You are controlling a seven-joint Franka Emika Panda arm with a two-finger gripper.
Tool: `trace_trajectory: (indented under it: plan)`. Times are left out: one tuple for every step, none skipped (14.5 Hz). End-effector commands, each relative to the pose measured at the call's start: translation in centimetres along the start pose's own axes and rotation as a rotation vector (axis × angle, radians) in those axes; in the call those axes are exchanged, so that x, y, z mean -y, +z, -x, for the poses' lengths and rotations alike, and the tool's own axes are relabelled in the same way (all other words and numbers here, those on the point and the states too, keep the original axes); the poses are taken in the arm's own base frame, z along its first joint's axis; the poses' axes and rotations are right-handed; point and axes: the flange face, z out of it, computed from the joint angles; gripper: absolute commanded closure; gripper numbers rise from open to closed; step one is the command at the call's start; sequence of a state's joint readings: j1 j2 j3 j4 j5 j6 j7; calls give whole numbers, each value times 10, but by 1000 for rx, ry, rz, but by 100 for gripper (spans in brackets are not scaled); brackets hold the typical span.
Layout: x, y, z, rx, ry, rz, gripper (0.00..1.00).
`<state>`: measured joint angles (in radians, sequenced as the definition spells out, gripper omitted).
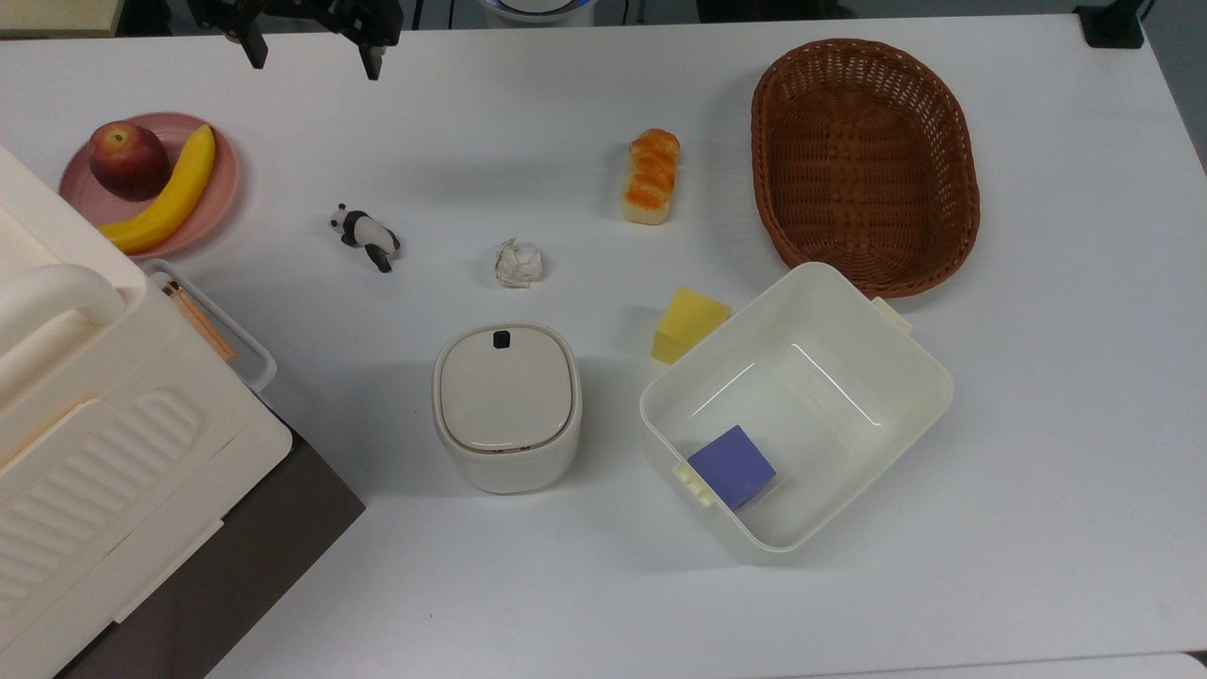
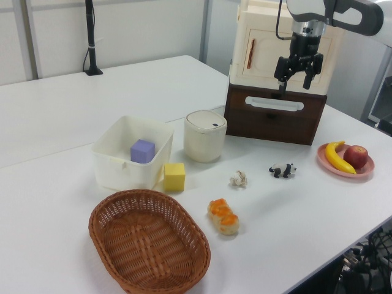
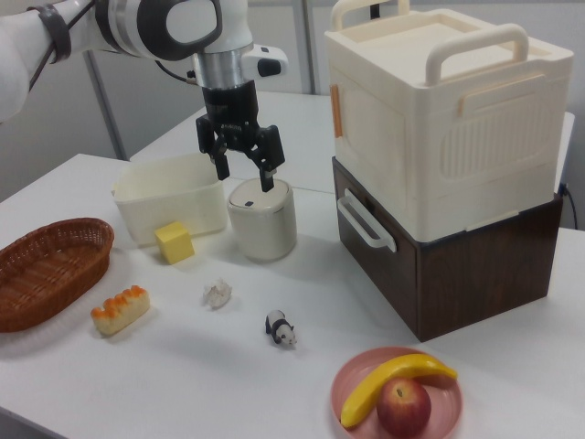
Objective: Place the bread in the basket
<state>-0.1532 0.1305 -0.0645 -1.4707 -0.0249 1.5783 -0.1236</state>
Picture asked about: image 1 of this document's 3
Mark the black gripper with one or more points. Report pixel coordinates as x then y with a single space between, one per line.
302 11

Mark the orange glazed bread loaf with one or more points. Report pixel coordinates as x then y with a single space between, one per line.
651 179

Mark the brown wicker basket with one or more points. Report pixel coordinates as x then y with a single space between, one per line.
863 170

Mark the pink plate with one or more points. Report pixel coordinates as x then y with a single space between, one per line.
215 193

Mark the black and white panda toy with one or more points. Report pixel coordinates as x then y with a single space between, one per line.
366 234

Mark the yellow banana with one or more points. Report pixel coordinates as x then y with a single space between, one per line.
174 193

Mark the red apple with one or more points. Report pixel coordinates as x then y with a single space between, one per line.
128 160

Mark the white round device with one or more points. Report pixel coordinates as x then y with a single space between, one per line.
536 8

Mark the orange wooden sticks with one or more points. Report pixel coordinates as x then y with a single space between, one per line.
200 321

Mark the crumpled white paper ball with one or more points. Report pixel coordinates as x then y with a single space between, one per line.
519 264

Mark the white lidded trash can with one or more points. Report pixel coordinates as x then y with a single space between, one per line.
507 401

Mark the cream plastic toy cabinet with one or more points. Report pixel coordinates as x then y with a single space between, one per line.
104 453

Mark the yellow foam cube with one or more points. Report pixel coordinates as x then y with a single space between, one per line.
688 321

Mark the dark brown base box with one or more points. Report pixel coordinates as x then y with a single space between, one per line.
255 556

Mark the purple foam cube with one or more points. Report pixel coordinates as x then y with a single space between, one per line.
733 466

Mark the white plastic bin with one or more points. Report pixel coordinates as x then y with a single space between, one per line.
849 424

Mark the black camera stand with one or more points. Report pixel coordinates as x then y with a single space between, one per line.
1113 24

